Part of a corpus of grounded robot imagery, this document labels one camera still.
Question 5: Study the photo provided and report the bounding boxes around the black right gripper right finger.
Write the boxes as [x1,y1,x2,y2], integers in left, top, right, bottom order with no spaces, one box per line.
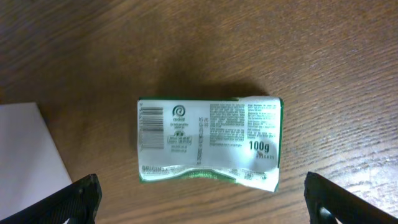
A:
[304,172,397,224]

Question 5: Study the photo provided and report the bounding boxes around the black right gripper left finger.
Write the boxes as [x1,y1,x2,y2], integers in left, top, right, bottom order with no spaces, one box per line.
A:
[1,174,102,224]

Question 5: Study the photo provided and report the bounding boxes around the green white soap packet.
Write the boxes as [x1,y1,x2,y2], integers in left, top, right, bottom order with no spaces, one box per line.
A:
[137,96,284,192]

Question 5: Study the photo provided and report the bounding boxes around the pink open cardboard box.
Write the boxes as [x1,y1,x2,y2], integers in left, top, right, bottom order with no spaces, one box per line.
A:
[1,103,72,220]

